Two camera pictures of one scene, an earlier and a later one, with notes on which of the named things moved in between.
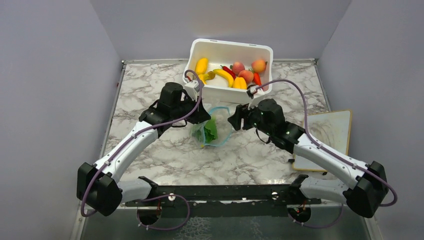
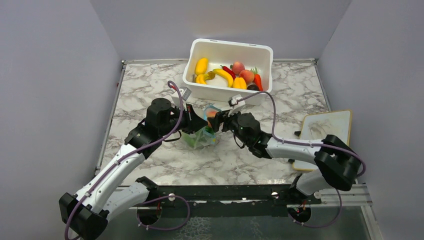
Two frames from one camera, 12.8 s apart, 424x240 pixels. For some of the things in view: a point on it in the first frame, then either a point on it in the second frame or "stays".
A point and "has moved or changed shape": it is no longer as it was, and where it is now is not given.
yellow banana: [222, 73] stays
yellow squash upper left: [201, 65] stays
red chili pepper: [230, 71] stays
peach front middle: [247, 74] stays
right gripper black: [241, 110] → [221, 117]
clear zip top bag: [216, 131] has moved or changed shape
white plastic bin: [228, 69] stays
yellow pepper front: [240, 83] stays
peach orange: [258, 66] → [210, 114]
